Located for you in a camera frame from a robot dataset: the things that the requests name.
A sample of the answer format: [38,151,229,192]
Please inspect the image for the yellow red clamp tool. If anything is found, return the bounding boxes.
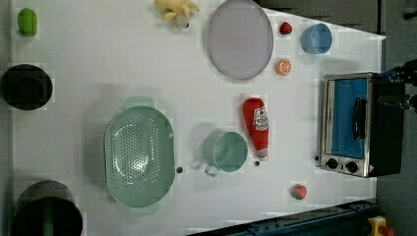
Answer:
[368,216,395,236]

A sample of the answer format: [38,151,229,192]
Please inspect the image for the grey round plate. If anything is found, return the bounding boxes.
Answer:
[208,0,273,80]

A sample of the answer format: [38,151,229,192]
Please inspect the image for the pink toy peach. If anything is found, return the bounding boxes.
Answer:
[291,185,308,201]

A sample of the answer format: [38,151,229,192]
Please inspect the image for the green toy vegetable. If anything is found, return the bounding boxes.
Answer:
[18,8,38,37]

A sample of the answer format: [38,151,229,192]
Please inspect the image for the yellow plush banana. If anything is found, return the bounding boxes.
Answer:
[154,0,200,29]

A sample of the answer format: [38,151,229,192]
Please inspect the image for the blue metal frame rail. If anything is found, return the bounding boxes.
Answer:
[189,201,378,236]

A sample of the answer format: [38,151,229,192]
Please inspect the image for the green metal mug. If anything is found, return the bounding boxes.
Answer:
[204,131,248,177]

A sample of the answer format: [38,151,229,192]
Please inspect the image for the green plastic strainer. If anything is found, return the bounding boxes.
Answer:
[103,96,175,208]

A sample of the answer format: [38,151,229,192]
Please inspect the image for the red plush ketchup bottle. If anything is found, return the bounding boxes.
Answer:
[243,97,269,160]

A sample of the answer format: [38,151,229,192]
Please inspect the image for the orange slice toy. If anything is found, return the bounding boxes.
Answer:
[275,59,292,76]

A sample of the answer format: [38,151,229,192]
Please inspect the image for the black toaster oven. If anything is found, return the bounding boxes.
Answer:
[320,73,405,178]

